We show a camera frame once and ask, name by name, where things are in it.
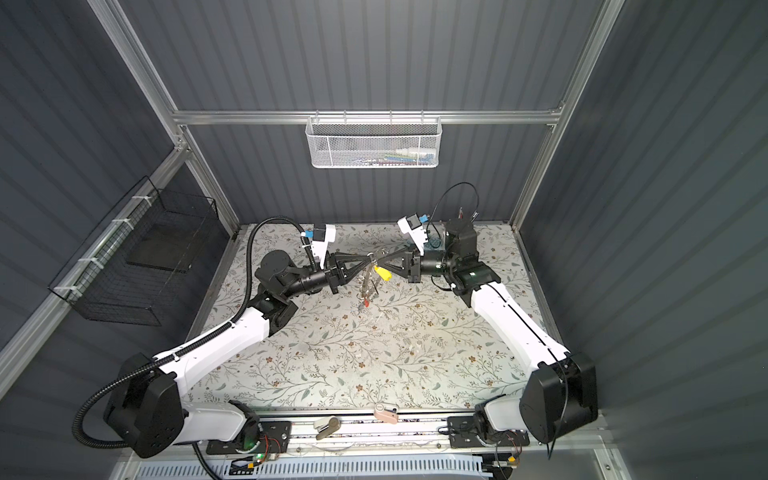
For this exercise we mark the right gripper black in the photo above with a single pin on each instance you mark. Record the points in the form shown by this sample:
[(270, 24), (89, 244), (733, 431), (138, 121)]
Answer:
[(412, 265)]

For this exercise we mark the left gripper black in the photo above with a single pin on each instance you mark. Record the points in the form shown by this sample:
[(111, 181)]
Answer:
[(335, 272)]

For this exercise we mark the yellow tag key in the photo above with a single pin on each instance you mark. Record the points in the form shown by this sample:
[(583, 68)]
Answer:
[(383, 273)]

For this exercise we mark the grey beaded keyring coil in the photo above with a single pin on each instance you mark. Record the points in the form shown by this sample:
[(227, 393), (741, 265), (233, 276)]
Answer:
[(371, 282)]

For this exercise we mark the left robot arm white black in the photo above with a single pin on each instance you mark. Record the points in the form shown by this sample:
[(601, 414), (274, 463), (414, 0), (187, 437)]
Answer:
[(144, 408)]

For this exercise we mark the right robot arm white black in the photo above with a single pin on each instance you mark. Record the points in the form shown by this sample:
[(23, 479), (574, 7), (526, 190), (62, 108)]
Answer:
[(560, 395)]

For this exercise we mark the teal calculator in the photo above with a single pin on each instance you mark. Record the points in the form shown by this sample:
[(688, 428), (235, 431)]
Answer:
[(435, 243)]

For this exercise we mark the floral table mat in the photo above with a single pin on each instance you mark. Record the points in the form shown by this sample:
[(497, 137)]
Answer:
[(414, 346)]

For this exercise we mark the beige clip tool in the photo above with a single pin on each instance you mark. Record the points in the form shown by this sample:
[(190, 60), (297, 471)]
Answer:
[(325, 427)]

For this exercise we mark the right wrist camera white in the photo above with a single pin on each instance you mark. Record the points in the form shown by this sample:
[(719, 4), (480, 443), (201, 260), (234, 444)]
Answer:
[(413, 225)]

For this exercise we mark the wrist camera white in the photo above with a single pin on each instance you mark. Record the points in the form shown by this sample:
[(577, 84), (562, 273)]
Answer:
[(413, 225), (319, 238)]

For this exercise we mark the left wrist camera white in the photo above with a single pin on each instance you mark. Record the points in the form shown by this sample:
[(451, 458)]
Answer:
[(319, 238)]

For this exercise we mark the white wire wall basket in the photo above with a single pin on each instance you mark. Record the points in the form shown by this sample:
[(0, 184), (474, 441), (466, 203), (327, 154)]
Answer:
[(371, 145)]

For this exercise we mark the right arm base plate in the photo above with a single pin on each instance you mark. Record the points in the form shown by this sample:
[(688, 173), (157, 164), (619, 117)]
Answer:
[(474, 431)]

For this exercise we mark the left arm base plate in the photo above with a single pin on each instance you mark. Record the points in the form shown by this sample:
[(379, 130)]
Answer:
[(256, 438)]

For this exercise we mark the black wire side basket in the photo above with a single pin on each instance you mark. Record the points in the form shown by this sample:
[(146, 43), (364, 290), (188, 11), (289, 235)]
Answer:
[(134, 272)]

